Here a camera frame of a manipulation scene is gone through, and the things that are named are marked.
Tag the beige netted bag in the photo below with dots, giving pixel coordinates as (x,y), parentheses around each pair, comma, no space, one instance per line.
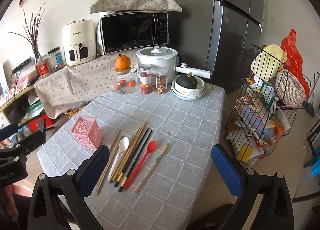
(290,88)

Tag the black microwave oven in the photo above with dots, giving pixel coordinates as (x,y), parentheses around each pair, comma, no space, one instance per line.
(130,31)

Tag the jar of dried fruit slices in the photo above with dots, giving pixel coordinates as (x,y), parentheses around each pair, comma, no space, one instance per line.
(162,82)

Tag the red plastic spoon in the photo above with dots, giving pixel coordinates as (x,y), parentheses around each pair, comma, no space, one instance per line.
(151,146)

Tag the cream air fryer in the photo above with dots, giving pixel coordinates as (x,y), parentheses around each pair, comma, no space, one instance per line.
(78,42)

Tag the white bowl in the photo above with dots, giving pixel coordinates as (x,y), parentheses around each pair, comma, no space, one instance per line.
(185,97)

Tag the black chopstick with gold band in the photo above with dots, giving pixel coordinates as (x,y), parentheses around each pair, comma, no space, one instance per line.
(135,152)
(138,155)

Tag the green white carton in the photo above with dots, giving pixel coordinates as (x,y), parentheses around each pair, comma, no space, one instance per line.
(268,97)

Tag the large orange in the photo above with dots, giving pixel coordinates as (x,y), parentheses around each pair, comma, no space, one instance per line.
(123,61)

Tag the red plastic bag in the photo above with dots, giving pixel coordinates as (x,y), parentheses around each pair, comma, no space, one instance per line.
(293,59)

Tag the napa cabbage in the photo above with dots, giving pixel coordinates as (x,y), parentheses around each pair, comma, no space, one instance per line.
(268,62)

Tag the dry twigs in vase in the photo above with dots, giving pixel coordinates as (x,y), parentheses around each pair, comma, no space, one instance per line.
(33,34)

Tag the floral microwave cover cloth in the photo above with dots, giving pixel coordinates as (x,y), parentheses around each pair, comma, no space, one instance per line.
(135,0)

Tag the floral cabinet cloth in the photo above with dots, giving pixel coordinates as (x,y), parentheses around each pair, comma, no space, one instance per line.
(82,82)

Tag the grey refrigerator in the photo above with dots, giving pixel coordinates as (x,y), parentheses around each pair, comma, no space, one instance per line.
(200,32)

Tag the white plastic spoon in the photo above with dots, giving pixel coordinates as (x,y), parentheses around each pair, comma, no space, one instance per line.
(124,144)

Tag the white electric cooking pot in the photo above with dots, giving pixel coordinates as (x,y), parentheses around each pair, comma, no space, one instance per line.
(160,61)

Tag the glass jar with blue label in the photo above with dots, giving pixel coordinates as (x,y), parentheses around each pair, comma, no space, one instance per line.
(57,59)

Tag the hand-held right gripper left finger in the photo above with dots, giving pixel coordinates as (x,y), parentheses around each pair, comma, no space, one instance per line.
(93,170)

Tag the pink cutout utensil holder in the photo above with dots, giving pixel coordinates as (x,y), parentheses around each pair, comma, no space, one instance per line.
(87,132)

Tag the jar of red berries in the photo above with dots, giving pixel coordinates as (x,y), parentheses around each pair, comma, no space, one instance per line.
(145,82)

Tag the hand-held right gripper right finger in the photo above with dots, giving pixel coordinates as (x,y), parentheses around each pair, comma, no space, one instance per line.
(226,170)

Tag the glass teapot with wooden lid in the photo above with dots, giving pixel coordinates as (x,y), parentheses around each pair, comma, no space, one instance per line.
(125,76)

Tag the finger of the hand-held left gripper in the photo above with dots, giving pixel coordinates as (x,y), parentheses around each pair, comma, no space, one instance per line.
(8,131)
(31,142)

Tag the glass jar with red label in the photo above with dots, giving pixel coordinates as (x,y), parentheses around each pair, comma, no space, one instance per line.
(43,68)

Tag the dark green pumpkin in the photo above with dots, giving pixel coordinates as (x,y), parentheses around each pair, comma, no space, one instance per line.
(187,81)

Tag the grey checked tablecloth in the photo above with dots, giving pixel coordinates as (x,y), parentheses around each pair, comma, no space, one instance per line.
(162,119)

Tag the wooden shelf unit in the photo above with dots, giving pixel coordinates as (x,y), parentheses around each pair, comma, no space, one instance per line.
(15,101)

